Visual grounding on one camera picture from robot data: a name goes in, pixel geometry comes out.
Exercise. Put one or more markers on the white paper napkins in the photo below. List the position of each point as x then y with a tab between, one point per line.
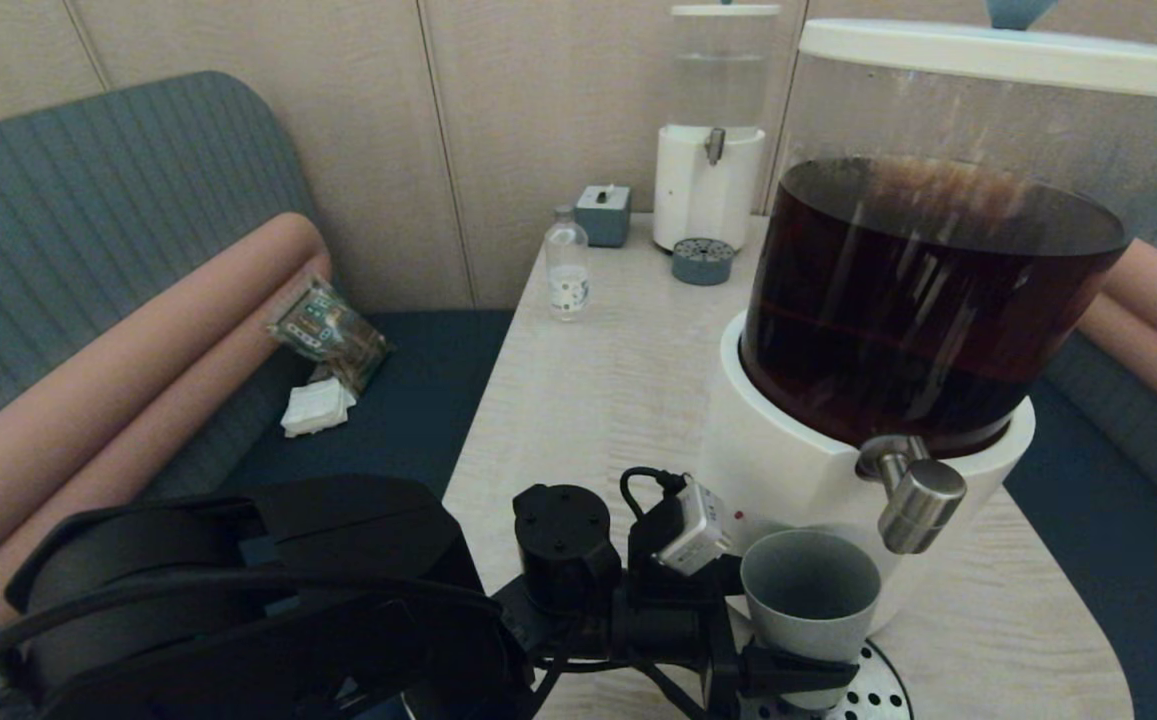
318	410

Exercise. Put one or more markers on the clear snack packet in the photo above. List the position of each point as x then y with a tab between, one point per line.
328	335

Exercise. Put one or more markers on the grey plastic cup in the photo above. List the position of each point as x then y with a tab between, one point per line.
808	620

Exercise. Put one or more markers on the round metal drip tray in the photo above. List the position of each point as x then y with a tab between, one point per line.
883	695

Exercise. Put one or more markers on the large white tea dispenser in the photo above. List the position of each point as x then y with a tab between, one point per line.
808	440

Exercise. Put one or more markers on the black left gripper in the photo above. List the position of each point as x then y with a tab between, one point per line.
678	630

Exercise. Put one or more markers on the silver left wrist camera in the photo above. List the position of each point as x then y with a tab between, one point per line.
698	530

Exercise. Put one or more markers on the small metal dispenser tap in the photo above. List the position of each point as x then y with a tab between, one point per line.
714	146

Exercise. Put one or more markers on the grey ribbed sofa backrest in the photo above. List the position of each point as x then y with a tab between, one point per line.
88	200
1118	430

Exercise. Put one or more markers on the large white dispenser lid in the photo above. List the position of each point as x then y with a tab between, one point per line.
988	50

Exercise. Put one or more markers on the large metal dispenser tap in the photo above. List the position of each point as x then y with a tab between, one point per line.
923	500

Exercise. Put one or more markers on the small blue drip tray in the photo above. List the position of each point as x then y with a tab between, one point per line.
703	265

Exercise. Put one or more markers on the clear plastic bottle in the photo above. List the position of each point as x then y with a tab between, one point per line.
568	280

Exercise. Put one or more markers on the small white water dispenser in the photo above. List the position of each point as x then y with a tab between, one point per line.
703	200

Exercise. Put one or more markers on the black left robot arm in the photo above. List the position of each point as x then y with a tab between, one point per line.
238	600

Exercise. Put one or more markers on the small white dispenser lid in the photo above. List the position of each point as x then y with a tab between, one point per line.
726	11

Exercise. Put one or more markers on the grey-blue square box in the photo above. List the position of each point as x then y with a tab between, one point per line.
603	217

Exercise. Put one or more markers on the dark blue seat cushion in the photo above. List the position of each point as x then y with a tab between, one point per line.
1118	600
388	400

